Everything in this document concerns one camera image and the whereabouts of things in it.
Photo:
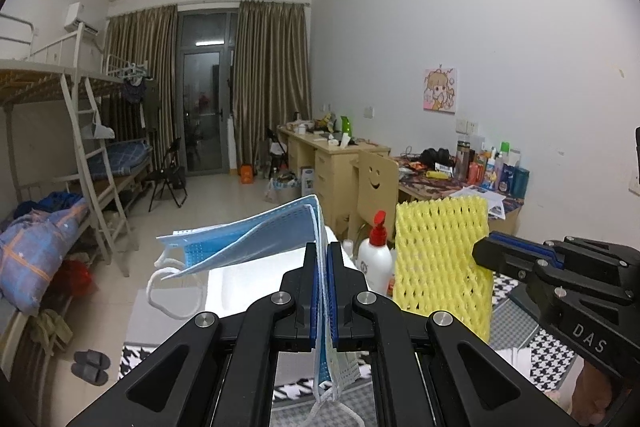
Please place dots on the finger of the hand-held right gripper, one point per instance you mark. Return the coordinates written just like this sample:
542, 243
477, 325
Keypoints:
500, 254
530, 244

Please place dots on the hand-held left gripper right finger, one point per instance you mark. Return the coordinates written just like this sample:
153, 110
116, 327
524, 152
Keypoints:
333, 292

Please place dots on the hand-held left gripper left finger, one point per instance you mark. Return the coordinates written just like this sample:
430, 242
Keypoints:
312, 287

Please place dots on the yellow foam net sleeve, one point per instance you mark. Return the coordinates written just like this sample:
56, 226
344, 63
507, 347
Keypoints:
430, 257

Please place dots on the blue face mask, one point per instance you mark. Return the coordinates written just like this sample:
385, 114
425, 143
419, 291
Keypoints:
260, 237

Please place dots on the white foam box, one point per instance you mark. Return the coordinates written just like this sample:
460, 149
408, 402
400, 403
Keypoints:
240, 287

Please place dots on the person's right hand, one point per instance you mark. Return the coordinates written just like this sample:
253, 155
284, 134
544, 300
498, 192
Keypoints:
595, 392

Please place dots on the black white houndstooth mat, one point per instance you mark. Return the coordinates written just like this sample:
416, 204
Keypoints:
550, 367

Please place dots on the white bottle with red pump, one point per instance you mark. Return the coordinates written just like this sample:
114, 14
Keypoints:
375, 262

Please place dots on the printed paper sheets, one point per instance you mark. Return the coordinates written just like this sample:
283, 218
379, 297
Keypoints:
480, 199

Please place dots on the group of toiletry bottles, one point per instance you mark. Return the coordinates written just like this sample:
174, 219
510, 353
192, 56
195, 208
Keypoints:
495, 169

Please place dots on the wooden desk with patterned cover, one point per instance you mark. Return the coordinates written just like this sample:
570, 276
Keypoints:
430, 192

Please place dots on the yellow tube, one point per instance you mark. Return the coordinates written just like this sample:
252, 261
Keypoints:
435, 175

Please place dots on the white cardboard box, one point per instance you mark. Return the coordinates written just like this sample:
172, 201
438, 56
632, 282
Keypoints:
307, 181

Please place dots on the wooden chair with smiley cutout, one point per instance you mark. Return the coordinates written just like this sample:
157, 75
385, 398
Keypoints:
375, 187

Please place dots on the black headphones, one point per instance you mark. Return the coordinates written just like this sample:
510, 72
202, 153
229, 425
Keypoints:
437, 157

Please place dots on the light wooden desk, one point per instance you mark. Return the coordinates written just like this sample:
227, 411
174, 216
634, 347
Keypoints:
330, 167

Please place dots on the folding chair by curtain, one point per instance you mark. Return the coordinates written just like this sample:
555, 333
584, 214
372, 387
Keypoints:
277, 152

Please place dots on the black folding chair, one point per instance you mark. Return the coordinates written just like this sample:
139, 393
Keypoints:
170, 177

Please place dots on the glass balcony door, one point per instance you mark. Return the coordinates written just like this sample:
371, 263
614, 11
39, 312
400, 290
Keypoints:
205, 107

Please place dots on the brown curtain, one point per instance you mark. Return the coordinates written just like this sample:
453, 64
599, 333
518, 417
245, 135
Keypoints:
272, 77
150, 57

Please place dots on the dark grey slipper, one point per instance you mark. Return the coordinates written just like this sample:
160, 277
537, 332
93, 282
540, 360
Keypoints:
87, 374
95, 358

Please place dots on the blue plaid mattress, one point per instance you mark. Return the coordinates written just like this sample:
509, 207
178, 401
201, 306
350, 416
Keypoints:
125, 154

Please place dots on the red plastic bag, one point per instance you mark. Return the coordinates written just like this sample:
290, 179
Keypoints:
77, 277

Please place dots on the white bunk bed ladder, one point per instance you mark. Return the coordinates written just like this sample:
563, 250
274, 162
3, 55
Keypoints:
97, 187

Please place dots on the hanging dark clothes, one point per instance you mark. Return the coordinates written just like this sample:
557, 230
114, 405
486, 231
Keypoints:
137, 97

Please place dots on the white hanging bag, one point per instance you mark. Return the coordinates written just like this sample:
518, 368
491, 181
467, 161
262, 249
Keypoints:
101, 129

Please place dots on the blue orange checked quilt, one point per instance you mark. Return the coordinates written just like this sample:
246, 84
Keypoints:
40, 252

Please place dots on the dark blue clothing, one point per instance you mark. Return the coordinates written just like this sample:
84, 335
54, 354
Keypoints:
40, 204

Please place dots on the white metal bunk bed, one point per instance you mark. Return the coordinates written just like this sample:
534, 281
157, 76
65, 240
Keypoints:
30, 82

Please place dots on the white air conditioner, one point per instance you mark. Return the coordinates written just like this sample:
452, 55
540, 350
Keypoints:
80, 19

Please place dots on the wide white wall socket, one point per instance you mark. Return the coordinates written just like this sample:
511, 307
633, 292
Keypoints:
466, 126

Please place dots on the cartoon wall poster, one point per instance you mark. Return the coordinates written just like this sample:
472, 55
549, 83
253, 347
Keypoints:
440, 89

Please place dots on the small white wall socket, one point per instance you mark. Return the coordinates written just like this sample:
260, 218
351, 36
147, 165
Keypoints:
367, 112

